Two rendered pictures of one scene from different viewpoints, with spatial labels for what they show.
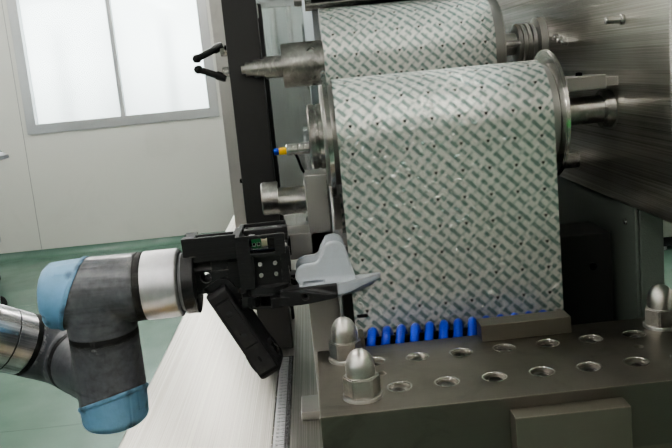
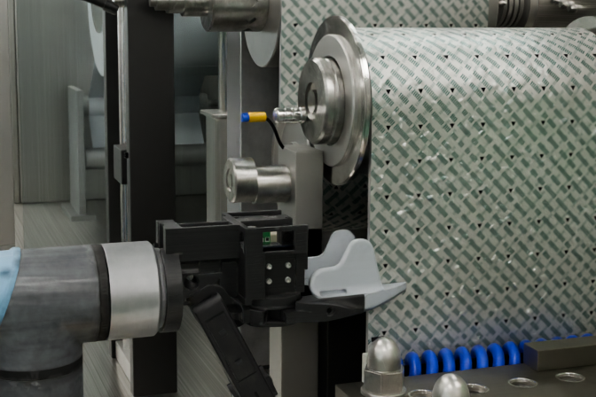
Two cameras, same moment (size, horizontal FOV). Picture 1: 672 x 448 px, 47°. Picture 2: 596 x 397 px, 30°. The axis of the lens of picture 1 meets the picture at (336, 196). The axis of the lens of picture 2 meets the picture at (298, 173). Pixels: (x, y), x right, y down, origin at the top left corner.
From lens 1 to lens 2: 0.33 m
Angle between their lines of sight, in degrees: 18
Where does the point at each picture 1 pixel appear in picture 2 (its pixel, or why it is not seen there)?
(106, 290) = (64, 296)
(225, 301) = (219, 315)
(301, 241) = not seen: hidden behind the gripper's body
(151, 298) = (126, 308)
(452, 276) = (487, 290)
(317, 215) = (307, 206)
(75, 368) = not seen: outside the picture
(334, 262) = (360, 267)
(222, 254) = (218, 251)
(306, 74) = (243, 16)
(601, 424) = not seen: outside the picture
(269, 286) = (280, 296)
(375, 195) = (409, 182)
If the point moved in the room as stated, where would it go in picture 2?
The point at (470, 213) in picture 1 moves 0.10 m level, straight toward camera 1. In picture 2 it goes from (514, 211) to (556, 235)
